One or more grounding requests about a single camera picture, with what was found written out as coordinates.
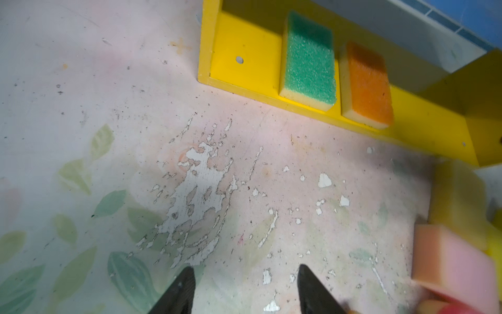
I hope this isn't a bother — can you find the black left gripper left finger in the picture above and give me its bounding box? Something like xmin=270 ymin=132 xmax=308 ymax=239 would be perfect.
xmin=149 ymin=266 xmax=196 ymax=314

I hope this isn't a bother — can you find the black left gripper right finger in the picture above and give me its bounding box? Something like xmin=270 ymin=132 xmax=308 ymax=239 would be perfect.
xmin=297 ymin=264 xmax=346 ymax=314

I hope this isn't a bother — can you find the orange sponge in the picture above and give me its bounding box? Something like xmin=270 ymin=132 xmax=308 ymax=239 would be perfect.
xmin=339 ymin=41 xmax=394 ymax=130

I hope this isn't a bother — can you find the green sponge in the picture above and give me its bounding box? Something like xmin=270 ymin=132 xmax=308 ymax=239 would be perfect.
xmin=278 ymin=11 xmax=337 ymax=112

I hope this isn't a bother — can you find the yellow pink blue wooden shelf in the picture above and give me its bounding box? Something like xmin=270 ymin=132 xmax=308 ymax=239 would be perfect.
xmin=197 ymin=1 xmax=501 ymax=167

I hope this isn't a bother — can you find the pink round scrubber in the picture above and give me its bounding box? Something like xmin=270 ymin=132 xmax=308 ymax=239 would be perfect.
xmin=416 ymin=300 xmax=481 ymax=314

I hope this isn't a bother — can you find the pink rectangular sponge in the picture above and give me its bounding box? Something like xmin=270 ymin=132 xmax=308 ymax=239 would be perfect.
xmin=411 ymin=225 xmax=499 ymax=313

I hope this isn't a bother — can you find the small yellow sponge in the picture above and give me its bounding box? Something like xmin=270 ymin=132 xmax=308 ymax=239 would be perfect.
xmin=428 ymin=160 xmax=501 ymax=284

